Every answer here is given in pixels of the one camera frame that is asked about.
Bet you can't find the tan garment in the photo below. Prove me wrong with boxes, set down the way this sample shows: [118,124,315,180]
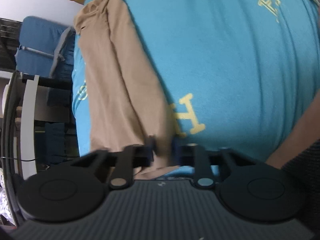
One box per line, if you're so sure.
[74,0,176,179]

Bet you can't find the person's right forearm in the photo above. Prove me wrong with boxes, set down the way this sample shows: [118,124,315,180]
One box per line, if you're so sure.
[265,97,320,228]

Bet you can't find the teal patterned bed sheet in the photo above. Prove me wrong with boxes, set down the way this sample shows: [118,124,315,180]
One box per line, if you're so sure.
[72,0,319,162]

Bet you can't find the grey seat cushion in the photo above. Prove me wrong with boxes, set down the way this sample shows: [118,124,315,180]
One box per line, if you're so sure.
[49,27,75,78]

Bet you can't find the blue covered chair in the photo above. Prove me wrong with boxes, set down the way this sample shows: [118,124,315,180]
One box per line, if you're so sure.
[16,16,75,81]

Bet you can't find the dark window with bars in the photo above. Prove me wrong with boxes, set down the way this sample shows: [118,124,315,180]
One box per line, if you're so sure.
[0,18,22,70]

